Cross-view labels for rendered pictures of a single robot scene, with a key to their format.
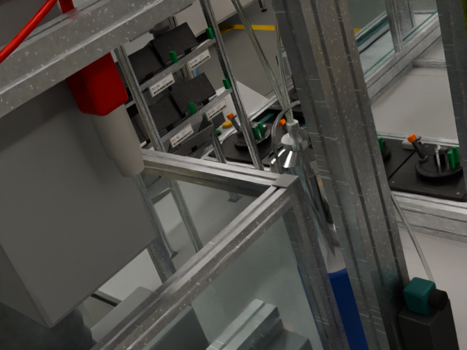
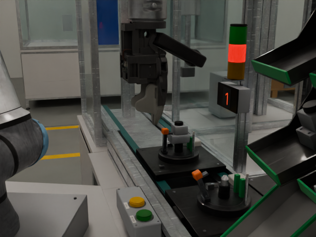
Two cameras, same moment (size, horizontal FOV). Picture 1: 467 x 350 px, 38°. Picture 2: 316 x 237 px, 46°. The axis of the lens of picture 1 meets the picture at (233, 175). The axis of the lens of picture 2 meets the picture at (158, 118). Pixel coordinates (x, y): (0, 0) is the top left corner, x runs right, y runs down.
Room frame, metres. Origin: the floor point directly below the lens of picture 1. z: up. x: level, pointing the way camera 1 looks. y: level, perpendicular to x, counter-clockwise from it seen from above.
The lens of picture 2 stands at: (2.07, 0.76, 1.45)
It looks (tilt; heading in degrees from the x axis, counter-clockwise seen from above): 16 degrees down; 291
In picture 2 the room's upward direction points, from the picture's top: straight up
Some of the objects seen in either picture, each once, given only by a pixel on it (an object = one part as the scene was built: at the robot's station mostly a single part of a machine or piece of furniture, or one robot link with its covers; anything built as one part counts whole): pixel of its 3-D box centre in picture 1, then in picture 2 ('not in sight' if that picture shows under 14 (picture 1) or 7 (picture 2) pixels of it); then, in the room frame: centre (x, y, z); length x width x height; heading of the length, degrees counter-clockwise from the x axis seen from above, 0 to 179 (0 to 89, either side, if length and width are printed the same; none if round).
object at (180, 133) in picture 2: not in sight; (181, 131); (2.41, -0.38, 1.06); 0.08 x 0.04 x 0.07; 38
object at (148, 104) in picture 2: (173, 72); (148, 106); (2.34, 0.08, 1.27); 0.06 x 0.03 x 0.09; 39
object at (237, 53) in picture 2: not in sight; (237, 52); (2.24, -0.33, 1.34); 0.05 x 0.05 x 0.05
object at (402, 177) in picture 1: (439, 155); not in sight; (1.64, -0.57, 1.01); 0.24 x 0.24 x 0.13; 39
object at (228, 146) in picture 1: (249, 130); (224, 188); (2.21, -0.11, 1.01); 0.24 x 0.24 x 0.13; 39
